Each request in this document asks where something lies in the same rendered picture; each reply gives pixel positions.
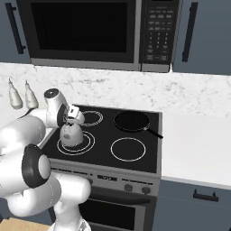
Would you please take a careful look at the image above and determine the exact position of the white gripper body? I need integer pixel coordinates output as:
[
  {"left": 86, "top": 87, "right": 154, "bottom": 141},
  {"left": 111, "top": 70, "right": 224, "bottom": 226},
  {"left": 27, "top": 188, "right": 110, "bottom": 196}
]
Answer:
[{"left": 71, "top": 110, "right": 87, "bottom": 125}]

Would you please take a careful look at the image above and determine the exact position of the pale grey kettle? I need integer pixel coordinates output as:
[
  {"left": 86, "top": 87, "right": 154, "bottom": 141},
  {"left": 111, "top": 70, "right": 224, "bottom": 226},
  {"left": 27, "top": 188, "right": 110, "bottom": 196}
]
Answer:
[{"left": 59, "top": 118, "right": 85, "bottom": 148}]

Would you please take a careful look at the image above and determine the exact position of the black stove with hob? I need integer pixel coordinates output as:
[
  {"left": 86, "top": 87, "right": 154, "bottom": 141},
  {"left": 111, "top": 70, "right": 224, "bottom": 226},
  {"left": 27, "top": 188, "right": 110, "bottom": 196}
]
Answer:
[{"left": 39, "top": 104, "right": 163, "bottom": 231}]

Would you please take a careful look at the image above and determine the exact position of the black frying pan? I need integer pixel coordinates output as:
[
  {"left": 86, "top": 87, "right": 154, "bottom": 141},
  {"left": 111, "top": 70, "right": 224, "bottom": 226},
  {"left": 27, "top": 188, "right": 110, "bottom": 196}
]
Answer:
[{"left": 113, "top": 110, "right": 164, "bottom": 140}]

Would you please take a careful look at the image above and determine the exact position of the pale beige bottle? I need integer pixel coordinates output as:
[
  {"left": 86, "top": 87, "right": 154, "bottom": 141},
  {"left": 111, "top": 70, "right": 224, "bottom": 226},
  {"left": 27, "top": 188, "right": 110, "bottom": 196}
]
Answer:
[
  {"left": 7, "top": 78, "right": 23, "bottom": 110},
  {"left": 24, "top": 79, "right": 40, "bottom": 109}
]

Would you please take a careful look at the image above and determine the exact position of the black microwave oven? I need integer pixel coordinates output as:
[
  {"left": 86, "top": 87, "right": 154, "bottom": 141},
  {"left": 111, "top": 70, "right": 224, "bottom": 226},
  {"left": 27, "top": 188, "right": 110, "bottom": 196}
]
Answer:
[{"left": 15, "top": 0, "right": 182, "bottom": 73}]

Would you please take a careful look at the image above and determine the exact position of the black oven door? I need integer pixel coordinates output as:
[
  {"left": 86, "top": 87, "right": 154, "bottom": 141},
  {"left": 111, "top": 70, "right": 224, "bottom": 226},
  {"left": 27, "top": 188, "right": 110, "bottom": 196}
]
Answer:
[{"left": 49, "top": 185, "right": 158, "bottom": 231}]

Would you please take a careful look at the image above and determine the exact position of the grey drawer front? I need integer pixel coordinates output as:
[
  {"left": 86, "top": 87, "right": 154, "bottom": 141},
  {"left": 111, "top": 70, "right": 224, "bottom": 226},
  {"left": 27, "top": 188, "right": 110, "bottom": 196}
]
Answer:
[{"left": 157, "top": 179, "right": 231, "bottom": 209}]

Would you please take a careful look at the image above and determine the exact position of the grey base cupboard door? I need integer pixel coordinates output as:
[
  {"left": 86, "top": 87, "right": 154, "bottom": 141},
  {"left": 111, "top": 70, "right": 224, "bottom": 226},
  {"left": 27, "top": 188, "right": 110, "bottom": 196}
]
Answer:
[{"left": 151, "top": 195, "right": 231, "bottom": 231}]

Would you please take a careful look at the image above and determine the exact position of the dark oven door handle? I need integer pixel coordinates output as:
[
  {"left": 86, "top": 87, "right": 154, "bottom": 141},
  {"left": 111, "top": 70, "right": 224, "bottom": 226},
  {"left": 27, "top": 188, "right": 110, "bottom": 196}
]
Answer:
[{"left": 87, "top": 191, "right": 152, "bottom": 206}]

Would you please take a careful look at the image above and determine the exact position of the grey wall cupboard door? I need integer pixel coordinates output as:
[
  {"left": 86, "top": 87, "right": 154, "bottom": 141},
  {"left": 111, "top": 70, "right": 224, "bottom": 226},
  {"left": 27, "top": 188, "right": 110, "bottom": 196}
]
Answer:
[
  {"left": 171, "top": 0, "right": 231, "bottom": 77},
  {"left": 0, "top": 0, "right": 32, "bottom": 65}
]

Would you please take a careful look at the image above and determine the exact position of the black cupboard door handle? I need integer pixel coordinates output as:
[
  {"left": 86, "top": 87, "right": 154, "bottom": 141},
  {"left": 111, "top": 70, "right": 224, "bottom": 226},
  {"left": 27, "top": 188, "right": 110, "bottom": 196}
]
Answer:
[
  {"left": 5, "top": 2, "right": 27, "bottom": 55},
  {"left": 181, "top": 2, "right": 199, "bottom": 63}
]

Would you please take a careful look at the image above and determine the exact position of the black drawer handle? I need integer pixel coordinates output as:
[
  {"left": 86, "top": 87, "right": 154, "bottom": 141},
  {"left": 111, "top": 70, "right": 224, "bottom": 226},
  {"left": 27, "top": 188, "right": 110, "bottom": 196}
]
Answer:
[{"left": 192, "top": 189, "right": 220, "bottom": 203}]

